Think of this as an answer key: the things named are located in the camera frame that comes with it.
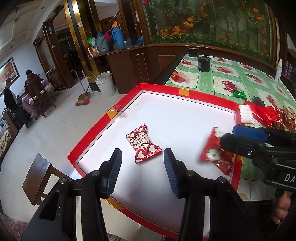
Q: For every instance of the dark purple snack packet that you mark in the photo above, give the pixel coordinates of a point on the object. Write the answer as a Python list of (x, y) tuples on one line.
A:
[(257, 101)]

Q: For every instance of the seated person in maroon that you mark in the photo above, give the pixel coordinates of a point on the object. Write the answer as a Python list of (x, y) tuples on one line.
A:
[(32, 79)]

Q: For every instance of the red snowman snack packet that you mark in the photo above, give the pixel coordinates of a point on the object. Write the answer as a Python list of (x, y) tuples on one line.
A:
[(213, 152)]

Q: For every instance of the artificial flower display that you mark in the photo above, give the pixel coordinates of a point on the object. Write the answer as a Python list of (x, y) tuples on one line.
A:
[(241, 26)]

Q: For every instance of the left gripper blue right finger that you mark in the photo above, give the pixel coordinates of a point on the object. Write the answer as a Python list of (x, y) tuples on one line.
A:
[(176, 171)]

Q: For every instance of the black cylindrical container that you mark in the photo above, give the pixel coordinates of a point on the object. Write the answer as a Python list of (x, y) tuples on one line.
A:
[(204, 63)]

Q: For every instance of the floral sofa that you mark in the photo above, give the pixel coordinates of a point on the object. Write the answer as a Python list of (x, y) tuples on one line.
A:
[(9, 131)]

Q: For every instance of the broom with red head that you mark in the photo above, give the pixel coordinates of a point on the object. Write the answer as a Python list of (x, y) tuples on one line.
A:
[(83, 98)]

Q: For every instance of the framed landscape painting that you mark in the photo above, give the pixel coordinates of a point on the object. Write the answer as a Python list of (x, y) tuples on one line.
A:
[(8, 70)]

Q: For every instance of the person's right hand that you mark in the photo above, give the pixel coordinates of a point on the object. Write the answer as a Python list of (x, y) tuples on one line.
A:
[(282, 205)]

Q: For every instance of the purple bottles on shelf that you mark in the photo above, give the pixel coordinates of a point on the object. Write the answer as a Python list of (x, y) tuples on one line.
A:
[(288, 70)]

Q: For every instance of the fruit pattern green tablecloth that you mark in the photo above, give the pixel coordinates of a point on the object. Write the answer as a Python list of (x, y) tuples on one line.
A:
[(233, 81)]

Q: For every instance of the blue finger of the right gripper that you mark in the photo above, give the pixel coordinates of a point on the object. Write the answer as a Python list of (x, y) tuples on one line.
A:
[(250, 132), (239, 145)]

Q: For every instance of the wooden chair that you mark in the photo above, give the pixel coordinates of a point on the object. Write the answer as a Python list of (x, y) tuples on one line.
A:
[(43, 100)]

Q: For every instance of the large red snack bag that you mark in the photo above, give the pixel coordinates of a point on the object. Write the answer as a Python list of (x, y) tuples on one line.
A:
[(266, 115)]

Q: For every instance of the dark wooden stool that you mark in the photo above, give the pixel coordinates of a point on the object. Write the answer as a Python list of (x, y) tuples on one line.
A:
[(37, 178)]

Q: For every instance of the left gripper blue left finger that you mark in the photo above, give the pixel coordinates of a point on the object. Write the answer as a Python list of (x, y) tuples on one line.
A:
[(109, 171)]

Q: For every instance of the white spray bottle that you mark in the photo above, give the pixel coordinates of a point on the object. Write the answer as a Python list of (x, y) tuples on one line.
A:
[(278, 71)]

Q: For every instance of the red white heart candy packet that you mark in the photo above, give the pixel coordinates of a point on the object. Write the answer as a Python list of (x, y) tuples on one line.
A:
[(140, 142)]

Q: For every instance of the red gift box tray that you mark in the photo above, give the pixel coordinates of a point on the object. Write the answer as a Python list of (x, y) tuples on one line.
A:
[(148, 120)]

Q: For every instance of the blue thermos jug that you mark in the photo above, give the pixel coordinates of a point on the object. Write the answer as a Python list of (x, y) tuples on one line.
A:
[(118, 37)]

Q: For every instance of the green snack packet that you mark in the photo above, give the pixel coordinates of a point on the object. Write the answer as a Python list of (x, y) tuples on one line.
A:
[(239, 94)]

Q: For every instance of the standing person in black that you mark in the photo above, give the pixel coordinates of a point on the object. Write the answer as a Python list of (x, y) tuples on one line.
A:
[(11, 103)]

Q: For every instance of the white plastic bucket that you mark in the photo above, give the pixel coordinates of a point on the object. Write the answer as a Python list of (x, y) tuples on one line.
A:
[(105, 84)]

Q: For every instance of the pink white dotted packet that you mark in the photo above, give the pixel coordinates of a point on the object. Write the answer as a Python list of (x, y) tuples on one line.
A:
[(246, 114)]

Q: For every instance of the small black box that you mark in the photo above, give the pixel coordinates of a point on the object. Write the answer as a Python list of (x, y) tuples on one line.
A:
[(192, 52)]

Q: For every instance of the gold brown snack bag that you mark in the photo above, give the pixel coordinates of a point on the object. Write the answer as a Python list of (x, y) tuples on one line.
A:
[(287, 119)]

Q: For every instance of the grey kettle jug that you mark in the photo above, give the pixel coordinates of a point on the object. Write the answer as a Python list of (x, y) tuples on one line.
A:
[(101, 43)]

